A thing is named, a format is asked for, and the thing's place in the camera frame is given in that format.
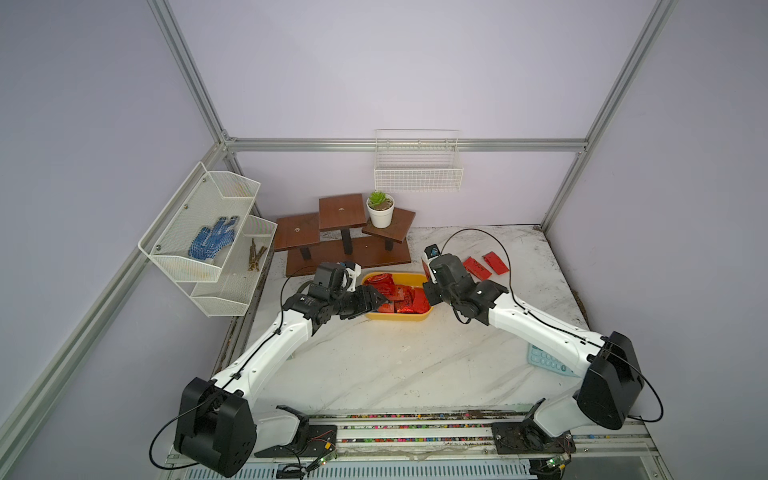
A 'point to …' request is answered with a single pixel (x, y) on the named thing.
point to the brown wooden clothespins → (254, 257)
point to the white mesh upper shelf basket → (193, 235)
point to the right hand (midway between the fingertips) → (434, 283)
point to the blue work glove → (208, 243)
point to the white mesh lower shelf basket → (232, 293)
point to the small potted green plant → (381, 206)
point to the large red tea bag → (476, 268)
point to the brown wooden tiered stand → (339, 233)
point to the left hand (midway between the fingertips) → (377, 305)
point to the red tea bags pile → (403, 299)
